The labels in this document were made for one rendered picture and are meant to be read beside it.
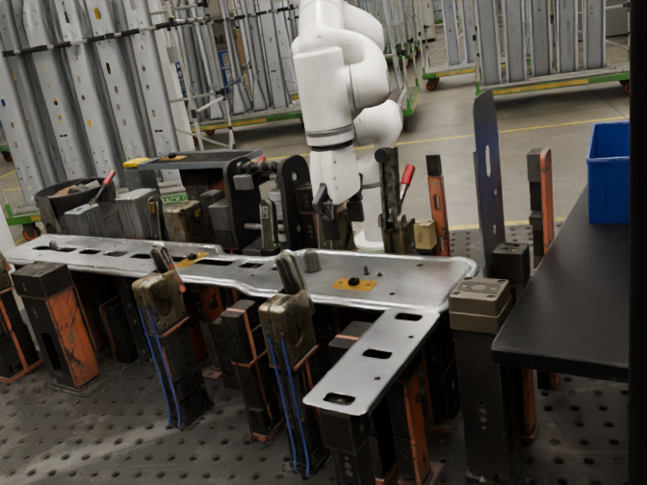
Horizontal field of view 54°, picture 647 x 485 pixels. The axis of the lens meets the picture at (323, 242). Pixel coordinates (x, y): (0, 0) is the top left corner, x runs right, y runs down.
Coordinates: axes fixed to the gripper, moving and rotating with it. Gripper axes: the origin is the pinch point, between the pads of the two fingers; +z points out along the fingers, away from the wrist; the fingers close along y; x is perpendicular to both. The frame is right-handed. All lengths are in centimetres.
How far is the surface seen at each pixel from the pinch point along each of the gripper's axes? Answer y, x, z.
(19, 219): -204, -452, 87
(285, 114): -606, -441, 84
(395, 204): -18.5, 1.5, 2.3
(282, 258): 13.2, -5.4, 1.4
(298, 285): 12.2, -3.8, 6.9
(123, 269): 3, -62, 13
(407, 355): 20.7, 20.1, 12.3
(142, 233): -17, -76, 11
